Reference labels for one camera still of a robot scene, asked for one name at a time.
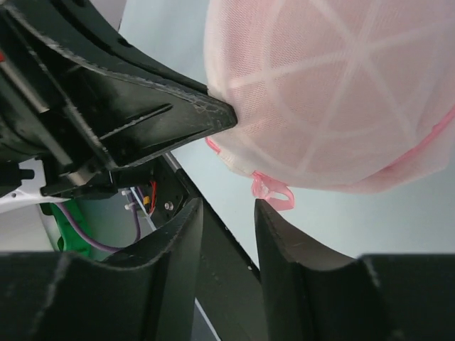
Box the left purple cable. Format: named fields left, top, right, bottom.
left=56, top=202, right=143, bottom=254

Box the pink mesh laundry bag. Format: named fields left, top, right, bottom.
left=204, top=1, right=454, bottom=210

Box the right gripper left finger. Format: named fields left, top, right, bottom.
left=1, top=198, right=203, bottom=340

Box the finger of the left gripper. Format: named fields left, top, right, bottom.
left=6, top=1, right=237, bottom=169

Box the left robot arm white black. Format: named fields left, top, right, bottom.
left=1, top=1, right=237, bottom=225

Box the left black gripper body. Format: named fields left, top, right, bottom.
left=1, top=11, right=117, bottom=195

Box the white cable duct strip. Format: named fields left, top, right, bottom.
left=121, top=187, right=156, bottom=232

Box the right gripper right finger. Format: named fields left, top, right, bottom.
left=255, top=200, right=454, bottom=340

